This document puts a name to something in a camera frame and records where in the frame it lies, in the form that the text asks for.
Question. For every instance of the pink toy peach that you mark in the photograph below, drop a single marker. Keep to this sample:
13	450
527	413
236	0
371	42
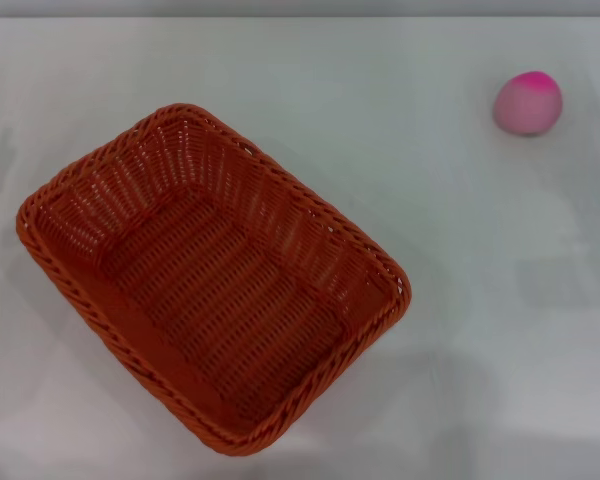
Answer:
527	107

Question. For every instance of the orange woven plastic basket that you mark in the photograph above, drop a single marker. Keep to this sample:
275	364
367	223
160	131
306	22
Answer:
220	300

